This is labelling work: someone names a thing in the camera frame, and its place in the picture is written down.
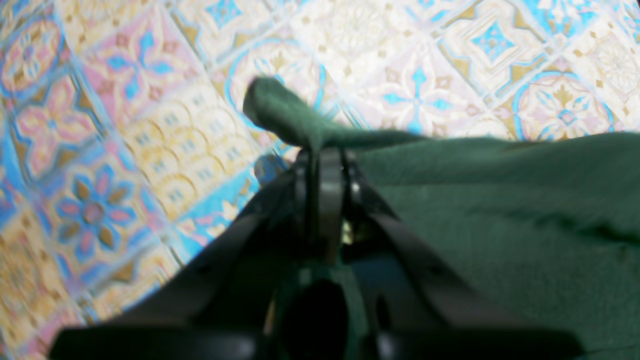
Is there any dark green long-sleeve shirt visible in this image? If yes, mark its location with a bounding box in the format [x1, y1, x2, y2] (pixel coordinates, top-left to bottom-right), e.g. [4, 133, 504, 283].
[242, 77, 640, 360]

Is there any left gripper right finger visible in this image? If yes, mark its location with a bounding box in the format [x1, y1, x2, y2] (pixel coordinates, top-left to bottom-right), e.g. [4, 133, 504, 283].
[320, 148, 584, 360]

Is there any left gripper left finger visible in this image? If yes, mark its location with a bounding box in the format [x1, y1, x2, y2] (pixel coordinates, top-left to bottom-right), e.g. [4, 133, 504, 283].
[50, 150, 320, 360]

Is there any colourful patterned tablecloth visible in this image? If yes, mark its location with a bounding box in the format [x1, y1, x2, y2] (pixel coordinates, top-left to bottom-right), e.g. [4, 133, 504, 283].
[1, 0, 639, 360]

